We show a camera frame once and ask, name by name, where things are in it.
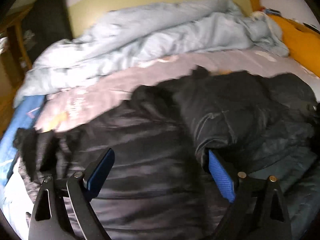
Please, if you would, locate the orange long pillow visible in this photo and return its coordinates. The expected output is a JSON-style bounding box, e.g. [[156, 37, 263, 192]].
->
[[269, 15, 319, 77]]

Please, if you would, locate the grey heart-print bed sheet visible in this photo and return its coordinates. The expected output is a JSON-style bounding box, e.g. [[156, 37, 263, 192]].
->
[[0, 47, 320, 240]]

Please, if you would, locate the black puffer down jacket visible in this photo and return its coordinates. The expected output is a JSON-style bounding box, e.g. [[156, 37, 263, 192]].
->
[[14, 67, 319, 239]]

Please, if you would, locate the wooden bed frame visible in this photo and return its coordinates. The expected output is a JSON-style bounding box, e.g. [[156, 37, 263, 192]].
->
[[0, 0, 320, 138]]

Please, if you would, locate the light blue crumpled duvet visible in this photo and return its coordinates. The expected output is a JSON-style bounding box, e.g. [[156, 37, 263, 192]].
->
[[13, 0, 289, 107]]

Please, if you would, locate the blue pillow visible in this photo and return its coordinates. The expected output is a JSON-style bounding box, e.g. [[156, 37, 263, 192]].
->
[[0, 94, 47, 188]]

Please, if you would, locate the black hanging garment bag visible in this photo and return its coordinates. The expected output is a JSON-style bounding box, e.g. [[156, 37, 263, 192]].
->
[[21, 0, 73, 63]]

